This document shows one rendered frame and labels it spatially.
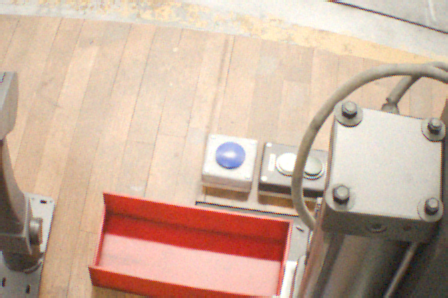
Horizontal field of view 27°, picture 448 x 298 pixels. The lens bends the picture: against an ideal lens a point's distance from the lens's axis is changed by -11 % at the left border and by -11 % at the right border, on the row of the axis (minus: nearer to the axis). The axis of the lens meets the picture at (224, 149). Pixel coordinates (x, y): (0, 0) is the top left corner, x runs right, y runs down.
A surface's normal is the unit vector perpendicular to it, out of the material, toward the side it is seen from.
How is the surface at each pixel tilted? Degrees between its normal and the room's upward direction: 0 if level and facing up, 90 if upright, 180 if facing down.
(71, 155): 0
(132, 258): 0
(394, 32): 0
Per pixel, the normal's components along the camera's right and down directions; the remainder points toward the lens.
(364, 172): 0.05, -0.55
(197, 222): -0.14, 0.83
